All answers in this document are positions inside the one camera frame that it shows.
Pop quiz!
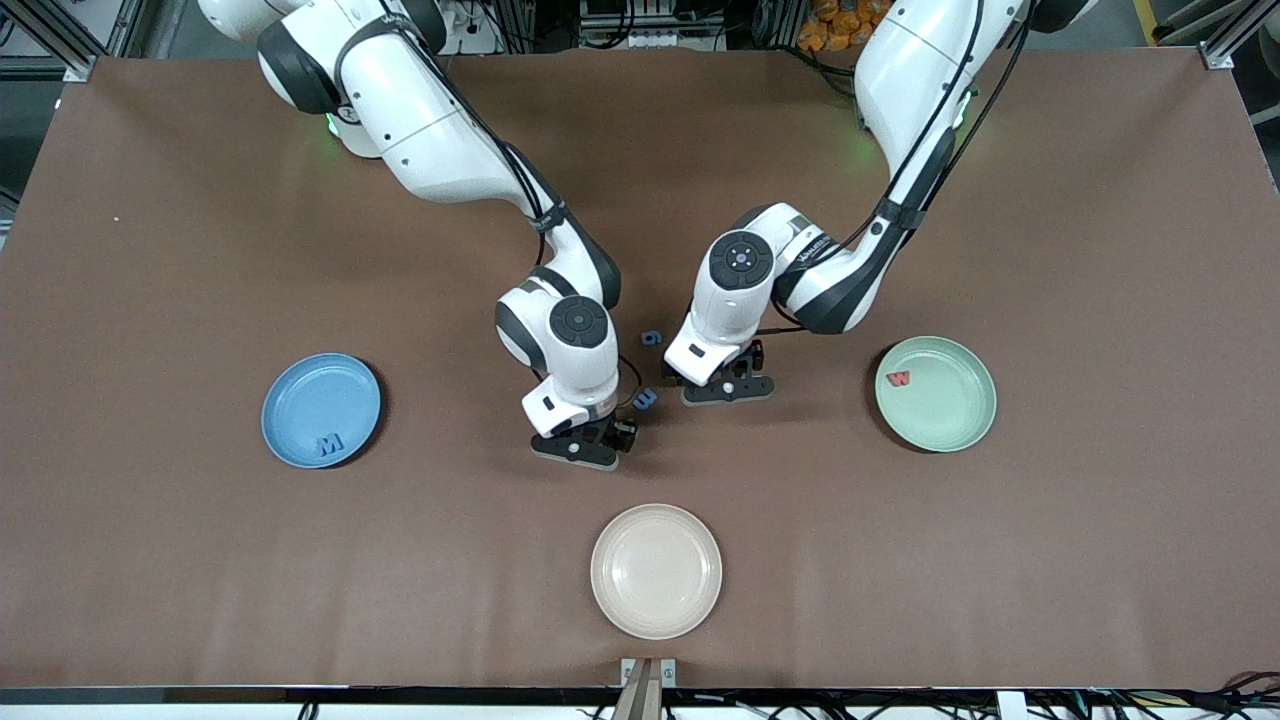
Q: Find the cream plate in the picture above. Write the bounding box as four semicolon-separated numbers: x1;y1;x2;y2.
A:
590;503;723;641

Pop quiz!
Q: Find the green plate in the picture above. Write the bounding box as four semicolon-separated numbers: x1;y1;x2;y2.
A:
874;335;998;454

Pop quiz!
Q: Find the blue plate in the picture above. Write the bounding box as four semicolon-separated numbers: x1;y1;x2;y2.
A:
261;352;383;470

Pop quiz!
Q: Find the orange items pile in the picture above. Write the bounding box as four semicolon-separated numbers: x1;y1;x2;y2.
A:
810;0;876;51

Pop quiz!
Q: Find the brown table cover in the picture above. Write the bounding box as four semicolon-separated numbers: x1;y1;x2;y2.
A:
0;48;1280;691

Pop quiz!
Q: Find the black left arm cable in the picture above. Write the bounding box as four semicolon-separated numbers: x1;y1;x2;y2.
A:
770;0;1031;331

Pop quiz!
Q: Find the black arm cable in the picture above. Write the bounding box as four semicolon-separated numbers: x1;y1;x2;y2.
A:
770;0;1031;331
340;0;646;411

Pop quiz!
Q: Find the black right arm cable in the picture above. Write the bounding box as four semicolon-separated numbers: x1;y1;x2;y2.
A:
340;0;646;411

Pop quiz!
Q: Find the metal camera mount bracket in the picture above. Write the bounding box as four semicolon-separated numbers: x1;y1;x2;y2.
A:
612;657;677;720

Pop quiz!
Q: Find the black table edge rail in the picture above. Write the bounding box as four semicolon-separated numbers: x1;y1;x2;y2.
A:
0;686;1280;707

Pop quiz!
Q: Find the aluminium frame post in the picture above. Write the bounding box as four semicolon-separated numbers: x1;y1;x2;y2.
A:
0;0;136;83
1200;0;1280;71

